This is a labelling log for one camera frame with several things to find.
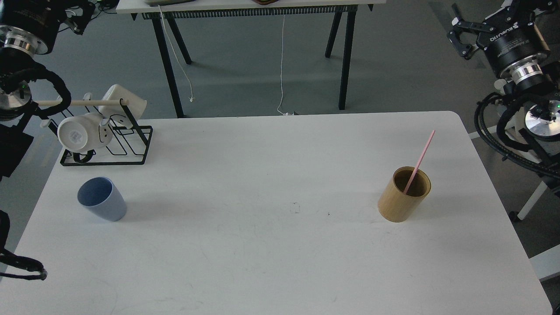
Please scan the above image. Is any white mug on rack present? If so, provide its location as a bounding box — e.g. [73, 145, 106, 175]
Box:
[98, 84, 147, 128]

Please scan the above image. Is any white mug facing camera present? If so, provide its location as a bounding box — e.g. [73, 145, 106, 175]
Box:
[57, 112, 114, 153]

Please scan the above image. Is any blue plastic cup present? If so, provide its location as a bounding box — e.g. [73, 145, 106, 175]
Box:
[77, 177, 127, 222]

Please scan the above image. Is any white cable left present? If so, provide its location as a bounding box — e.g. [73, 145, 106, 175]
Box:
[157, 5, 195, 103]

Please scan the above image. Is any bamboo cylinder holder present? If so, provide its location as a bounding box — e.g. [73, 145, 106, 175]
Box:
[378, 167, 431, 223]

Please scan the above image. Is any pink chopstick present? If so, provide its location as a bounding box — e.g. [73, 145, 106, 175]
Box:
[403, 129, 436, 195]

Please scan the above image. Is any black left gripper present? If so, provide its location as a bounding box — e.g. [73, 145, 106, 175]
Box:
[0, 0, 95, 55]

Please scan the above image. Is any background white table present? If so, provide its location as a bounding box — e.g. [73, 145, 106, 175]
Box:
[116, 0, 382, 118]

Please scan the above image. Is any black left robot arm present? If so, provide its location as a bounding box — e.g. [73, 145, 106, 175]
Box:
[0, 0, 96, 178]

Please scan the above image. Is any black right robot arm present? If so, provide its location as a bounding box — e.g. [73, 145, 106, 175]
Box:
[447, 0, 559, 195]

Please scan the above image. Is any black wire cup rack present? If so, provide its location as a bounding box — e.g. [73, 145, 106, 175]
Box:
[41, 100, 154, 167]

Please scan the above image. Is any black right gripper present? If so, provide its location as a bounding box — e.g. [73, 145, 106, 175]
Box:
[447, 3, 550, 78]

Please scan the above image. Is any white hanging cable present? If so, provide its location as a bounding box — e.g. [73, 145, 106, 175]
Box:
[277, 14, 298, 116]

